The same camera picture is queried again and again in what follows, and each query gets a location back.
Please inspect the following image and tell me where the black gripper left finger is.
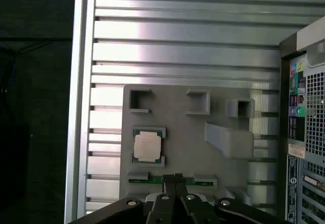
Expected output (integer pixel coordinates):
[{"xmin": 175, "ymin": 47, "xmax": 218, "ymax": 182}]
[{"xmin": 68, "ymin": 174, "xmax": 175, "ymax": 224}]

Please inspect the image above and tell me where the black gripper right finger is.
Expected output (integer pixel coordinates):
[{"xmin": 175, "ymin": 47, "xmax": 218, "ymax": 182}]
[{"xmin": 172, "ymin": 174, "xmax": 287, "ymax": 224}]

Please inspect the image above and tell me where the silver green CPU chip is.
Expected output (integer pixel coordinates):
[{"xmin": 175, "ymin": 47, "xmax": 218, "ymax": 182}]
[{"xmin": 133, "ymin": 129, "xmax": 163, "ymax": 163}]

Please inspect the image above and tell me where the green RAM stick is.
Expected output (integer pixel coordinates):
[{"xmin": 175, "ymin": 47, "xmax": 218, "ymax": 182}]
[{"xmin": 128, "ymin": 177, "xmax": 217, "ymax": 185}]

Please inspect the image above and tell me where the grey plastic parts rack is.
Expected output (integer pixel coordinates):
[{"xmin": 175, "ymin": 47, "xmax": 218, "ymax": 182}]
[{"xmin": 118, "ymin": 83, "xmax": 255, "ymax": 207}]

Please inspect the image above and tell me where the black grey PC case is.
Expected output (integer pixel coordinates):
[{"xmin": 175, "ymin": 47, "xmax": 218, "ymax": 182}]
[{"xmin": 277, "ymin": 14, "xmax": 325, "ymax": 224}]

